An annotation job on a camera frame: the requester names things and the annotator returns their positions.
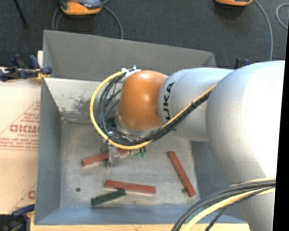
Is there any dark green flat block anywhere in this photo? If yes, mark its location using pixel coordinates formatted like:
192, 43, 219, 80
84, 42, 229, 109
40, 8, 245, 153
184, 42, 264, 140
89, 186, 128, 210

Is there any red-brown block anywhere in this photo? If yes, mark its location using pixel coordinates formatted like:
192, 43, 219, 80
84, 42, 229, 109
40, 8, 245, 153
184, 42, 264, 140
80, 146, 128, 171
104, 179, 157, 196
163, 150, 200, 198

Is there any brown cardboard board, red print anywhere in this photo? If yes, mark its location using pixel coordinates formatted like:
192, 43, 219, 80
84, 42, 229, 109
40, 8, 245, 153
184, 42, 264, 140
0, 74, 46, 220

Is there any grey metal bin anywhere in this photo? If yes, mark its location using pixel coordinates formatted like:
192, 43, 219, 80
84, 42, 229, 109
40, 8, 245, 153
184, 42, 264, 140
28, 29, 262, 231

